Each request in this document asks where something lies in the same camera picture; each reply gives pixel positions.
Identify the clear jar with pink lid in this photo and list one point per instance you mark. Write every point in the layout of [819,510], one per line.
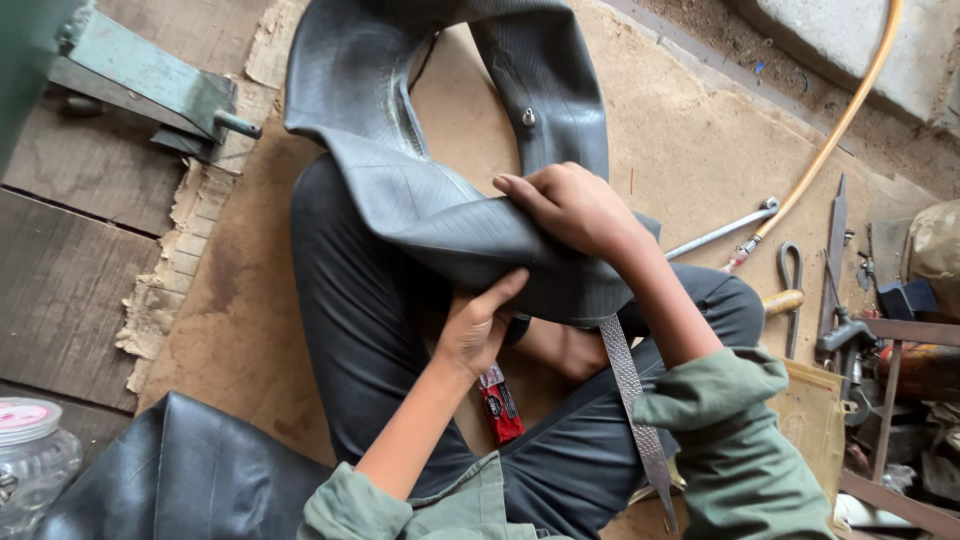
[34,465]

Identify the long flat metal file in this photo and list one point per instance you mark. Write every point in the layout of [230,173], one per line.
[834,240]

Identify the folded black rubber tube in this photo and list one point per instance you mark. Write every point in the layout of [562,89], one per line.
[195,472]

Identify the person's bare foot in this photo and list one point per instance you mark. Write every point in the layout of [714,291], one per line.
[570,352]

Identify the person's green shirt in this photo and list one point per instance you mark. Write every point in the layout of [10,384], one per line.
[735,465]

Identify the person's legs in dark trousers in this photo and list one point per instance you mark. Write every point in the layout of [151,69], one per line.
[360,315]

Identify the black rubber tube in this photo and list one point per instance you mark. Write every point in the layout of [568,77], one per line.
[420,217]
[195,472]

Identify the person's left hand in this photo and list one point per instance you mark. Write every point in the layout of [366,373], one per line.
[469,334]

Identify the red glue packet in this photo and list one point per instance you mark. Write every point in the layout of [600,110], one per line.
[501,409]

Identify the person's right fingers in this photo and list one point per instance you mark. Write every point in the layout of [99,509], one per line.
[536,191]

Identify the brown cardboard floor sheet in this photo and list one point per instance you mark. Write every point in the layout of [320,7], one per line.
[712,135]

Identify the grey concrete block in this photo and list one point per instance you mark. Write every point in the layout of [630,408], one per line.
[862,45]

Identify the metal loop tool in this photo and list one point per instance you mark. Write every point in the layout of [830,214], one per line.
[791,334]

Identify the silver metal rod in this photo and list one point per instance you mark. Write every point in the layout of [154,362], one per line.
[712,234]

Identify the flat metal rasp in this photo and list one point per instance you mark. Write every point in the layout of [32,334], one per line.
[628,375]

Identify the yellow metal plate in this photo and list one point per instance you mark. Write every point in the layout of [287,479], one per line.
[814,420]

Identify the green metal machine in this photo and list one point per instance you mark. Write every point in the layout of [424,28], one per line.
[150,82]

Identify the person's right hand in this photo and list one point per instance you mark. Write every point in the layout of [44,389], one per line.
[581,214]

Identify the grey metal hand tool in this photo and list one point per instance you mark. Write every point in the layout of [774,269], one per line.
[844,335]

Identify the dark blue box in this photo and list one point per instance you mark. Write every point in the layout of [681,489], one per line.
[904,300]

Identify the rusty metal frame with clutter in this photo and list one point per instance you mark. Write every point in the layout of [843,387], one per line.
[915,330]

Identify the rusty orange canister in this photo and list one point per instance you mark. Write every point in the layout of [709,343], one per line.
[926,371]

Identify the dusty plastic sack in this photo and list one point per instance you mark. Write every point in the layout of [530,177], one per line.
[937,247]

